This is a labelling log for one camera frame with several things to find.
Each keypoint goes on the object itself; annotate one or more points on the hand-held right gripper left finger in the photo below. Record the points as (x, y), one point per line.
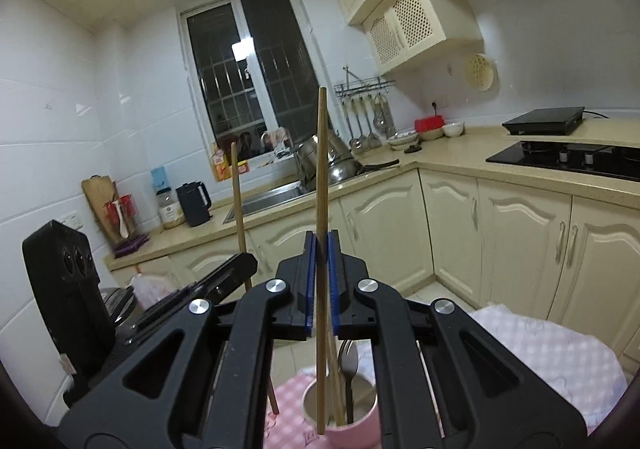
(311, 279)

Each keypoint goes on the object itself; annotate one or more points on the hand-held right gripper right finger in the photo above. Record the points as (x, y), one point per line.
(334, 279)

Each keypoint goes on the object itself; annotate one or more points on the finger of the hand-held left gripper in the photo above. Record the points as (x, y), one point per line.
(175, 311)
(225, 279)

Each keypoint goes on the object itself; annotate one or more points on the single wooden chopstick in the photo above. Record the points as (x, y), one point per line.
(322, 179)
(239, 209)

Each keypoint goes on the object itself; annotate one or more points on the group of wooden chopsticks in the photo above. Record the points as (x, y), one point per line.
(336, 389)

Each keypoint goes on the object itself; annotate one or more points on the pink utensil cup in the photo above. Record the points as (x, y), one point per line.
(350, 436)

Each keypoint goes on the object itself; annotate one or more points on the row of hanging cooking utensils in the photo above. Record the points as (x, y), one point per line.
(370, 124)

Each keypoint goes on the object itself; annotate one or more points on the white plastic bag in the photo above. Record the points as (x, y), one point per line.
(150, 291)

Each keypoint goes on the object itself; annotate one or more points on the brown electric rice cooker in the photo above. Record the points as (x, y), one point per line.
(117, 306)

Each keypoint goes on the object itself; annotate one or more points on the red utensil holder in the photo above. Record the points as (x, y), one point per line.
(131, 244)

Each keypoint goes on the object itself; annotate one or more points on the black electric kettle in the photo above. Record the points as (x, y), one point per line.
(192, 204)

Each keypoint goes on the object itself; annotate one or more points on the steel kitchen sink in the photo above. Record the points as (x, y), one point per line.
(270, 201)

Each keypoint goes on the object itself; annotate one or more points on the glass jar of grains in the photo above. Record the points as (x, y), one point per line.
(169, 211)

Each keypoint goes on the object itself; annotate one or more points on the white plastic spatula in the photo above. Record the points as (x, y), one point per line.
(122, 221)

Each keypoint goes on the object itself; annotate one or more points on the wooden cutting board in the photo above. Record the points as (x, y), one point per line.
(95, 199)

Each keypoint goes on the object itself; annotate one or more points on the small red lidded jar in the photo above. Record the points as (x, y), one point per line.
(243, 167)

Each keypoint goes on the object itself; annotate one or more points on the small blue carton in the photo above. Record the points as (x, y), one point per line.
(160, 179)

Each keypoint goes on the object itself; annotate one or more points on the large steel pot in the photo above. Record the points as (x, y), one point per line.
(306, 154)

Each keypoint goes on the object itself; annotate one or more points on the cream base cabinets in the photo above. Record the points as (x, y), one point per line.
(450, 229)

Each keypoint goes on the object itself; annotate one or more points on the chrome sink faucet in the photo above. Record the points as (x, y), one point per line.
(264, 141)

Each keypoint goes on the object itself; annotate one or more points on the pink cloth on faucet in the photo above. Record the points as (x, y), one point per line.
(279, 136)

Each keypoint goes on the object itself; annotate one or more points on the stack of white dishes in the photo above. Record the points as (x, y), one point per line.
(402, 138)

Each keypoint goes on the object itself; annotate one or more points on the beige kitchen countertop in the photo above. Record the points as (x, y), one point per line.
(450, 156)

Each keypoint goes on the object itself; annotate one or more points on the red lidded container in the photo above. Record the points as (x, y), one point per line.
(430, 125)

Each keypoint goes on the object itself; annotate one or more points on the white ceramic bowl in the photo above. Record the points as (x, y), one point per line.
(453, 129)

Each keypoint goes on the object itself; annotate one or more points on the white framed barred window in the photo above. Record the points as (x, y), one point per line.
(220, 54)

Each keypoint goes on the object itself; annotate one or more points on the white fringed table cloth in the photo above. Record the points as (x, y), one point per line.
(550, 364)

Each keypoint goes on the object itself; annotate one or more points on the black glass gas stove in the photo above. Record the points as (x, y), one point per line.
(550, 161)

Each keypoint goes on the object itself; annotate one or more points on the cream round steamer plate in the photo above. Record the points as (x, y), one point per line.
(481, 73)

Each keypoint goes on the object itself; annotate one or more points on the black induction cooker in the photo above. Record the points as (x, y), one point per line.
(542, 121)

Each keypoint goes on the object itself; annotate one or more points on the cream lattice door cabinet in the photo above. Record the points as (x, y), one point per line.
(420, 24)

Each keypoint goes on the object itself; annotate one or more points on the white wall socket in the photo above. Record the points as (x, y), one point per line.
(71, 220)

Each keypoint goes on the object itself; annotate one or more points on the wall socket with plug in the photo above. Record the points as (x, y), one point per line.
(438, 105)

